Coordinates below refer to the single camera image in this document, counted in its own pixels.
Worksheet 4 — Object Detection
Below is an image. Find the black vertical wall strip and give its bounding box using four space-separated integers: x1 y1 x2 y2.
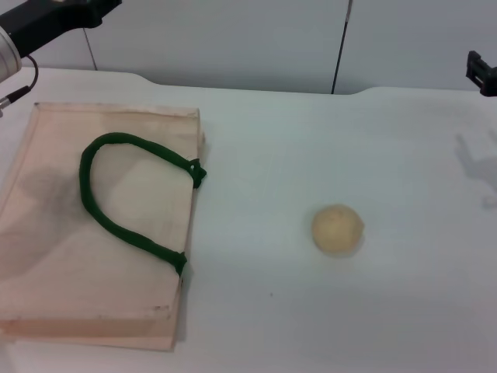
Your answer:
330 0 353 95

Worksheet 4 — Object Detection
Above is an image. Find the round egg yolk pastry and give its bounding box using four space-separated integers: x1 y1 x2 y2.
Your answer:
311 203 366 257

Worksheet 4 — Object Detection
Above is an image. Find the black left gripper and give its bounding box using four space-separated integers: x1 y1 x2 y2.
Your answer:
0 0 123 58

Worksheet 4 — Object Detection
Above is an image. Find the cream canvas handbag green handle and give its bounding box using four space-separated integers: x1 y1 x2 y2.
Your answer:
0 102 211 342

